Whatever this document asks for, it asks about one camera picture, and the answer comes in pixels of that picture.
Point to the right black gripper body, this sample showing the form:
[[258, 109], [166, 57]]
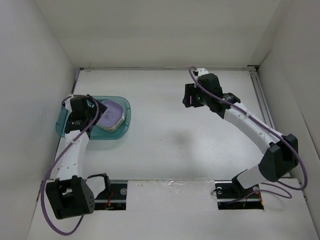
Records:
[[203, 99]]

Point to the purple plate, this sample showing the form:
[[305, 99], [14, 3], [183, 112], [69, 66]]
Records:
[[113, 111]]

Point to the green plate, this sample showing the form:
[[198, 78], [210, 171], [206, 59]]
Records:
[[111, 125]]

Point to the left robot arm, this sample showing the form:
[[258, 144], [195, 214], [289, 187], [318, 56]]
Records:
[[70, 195]]

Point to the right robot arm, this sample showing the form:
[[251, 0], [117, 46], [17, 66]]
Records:
[[279, 151]]

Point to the teal transparent plastic bin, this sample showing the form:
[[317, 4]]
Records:
[[101, 134]]

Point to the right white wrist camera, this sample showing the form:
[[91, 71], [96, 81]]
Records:
[[198, 72]]

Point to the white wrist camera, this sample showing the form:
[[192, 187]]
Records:
[[67, 102], [198, 72]]

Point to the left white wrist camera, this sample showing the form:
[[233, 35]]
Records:
[[67, 102]]

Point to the aluminium rail right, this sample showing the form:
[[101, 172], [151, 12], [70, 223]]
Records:
[[264, 108]]

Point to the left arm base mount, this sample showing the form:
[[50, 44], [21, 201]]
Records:
[[115, 199]]

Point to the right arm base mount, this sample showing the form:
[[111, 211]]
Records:
[[228, 198]]

